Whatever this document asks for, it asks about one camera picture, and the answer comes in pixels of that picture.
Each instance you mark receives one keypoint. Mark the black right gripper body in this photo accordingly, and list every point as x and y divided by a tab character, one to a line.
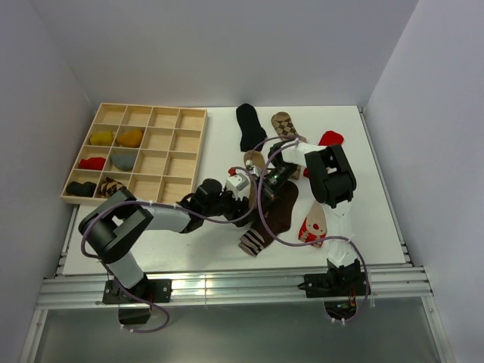
268	186

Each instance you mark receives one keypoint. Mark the dark brown striped sock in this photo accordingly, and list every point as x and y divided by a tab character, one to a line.
278	219

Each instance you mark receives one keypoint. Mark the tan ribbed sock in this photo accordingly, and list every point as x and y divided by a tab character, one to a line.
253	155

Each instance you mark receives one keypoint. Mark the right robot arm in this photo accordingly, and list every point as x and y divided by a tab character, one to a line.
332	183

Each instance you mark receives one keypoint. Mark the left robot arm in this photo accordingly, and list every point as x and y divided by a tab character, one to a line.
110	231

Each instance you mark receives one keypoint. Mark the brown argyle sock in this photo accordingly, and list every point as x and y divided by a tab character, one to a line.
285	129

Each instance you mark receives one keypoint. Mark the red reindeer sock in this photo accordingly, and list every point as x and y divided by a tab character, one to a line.
314	226
330	138

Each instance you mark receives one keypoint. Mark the wooden compartment tray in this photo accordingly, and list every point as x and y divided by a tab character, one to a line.
167	160

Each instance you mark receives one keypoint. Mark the rolled grey sock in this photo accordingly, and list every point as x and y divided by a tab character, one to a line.
123	162

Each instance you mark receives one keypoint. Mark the rolled orange sock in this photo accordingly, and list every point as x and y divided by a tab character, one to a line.
130	139

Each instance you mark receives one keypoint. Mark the rolled argyle sock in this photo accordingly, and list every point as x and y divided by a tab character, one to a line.
109	187

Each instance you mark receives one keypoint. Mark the rolled red sock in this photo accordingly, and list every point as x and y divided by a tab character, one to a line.
92	163

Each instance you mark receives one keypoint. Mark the rolled yellow sock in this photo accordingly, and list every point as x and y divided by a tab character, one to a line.
102	138

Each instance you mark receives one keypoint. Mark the rolled black sock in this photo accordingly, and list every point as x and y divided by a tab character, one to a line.
85	189

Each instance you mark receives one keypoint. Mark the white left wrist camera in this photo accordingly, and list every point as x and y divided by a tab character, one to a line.
238	183

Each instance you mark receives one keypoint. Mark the aluminium frame rail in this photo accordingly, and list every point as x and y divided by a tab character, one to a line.
229	287

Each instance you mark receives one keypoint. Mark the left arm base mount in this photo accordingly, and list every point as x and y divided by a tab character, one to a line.
137	304

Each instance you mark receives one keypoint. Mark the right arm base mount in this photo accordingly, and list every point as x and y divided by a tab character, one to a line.
345	292

